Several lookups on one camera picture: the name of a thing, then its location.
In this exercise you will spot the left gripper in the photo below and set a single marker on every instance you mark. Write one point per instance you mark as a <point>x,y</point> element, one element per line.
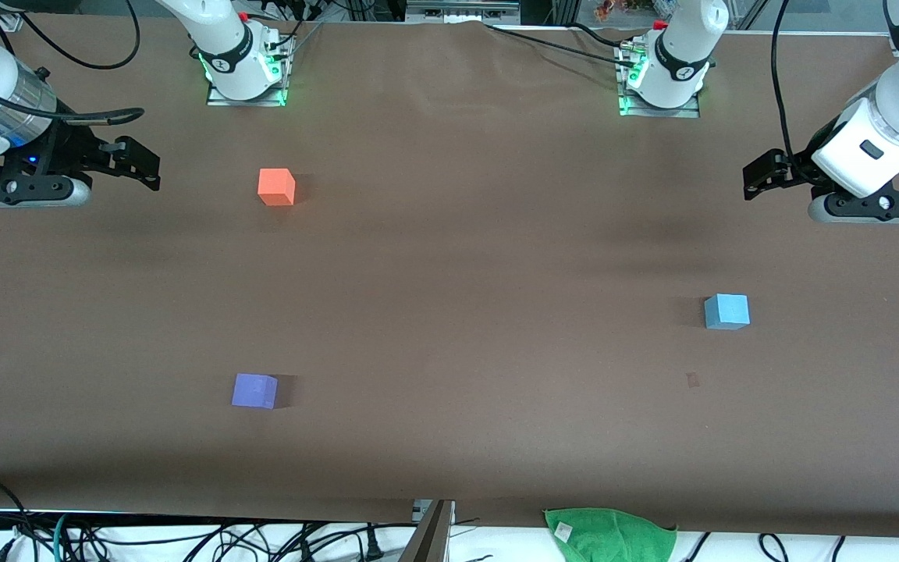
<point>797,167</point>

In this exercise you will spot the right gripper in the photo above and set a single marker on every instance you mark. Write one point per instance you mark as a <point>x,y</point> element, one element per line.
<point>73,148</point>

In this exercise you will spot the light blue foam block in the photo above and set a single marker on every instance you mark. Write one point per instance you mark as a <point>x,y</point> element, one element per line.
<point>726,311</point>

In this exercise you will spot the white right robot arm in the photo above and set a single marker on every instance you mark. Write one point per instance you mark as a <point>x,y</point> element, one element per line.
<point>219,31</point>

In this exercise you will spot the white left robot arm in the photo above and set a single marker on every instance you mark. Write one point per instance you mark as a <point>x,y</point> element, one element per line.
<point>687,23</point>

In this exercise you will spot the orange foam block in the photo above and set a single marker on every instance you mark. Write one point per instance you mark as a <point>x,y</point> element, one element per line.
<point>276,187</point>

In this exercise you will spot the purple foam block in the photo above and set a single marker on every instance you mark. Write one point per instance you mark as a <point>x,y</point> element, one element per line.
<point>253,390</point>

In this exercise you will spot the colourful small items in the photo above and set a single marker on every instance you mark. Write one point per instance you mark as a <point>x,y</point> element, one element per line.
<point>609,9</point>

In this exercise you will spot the brown table cover sheet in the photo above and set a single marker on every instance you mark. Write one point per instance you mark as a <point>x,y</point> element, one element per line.
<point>449,273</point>

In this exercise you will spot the green cloth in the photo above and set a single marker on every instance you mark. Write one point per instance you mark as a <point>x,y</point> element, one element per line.
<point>613,538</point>

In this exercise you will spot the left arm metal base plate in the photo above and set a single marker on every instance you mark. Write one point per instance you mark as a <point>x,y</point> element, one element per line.
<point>660,112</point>

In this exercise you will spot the aluminium frame rail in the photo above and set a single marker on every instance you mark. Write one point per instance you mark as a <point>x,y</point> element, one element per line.
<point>461,11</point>

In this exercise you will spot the metal post with bracket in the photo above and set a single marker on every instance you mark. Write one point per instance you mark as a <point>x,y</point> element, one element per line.
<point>428,538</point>

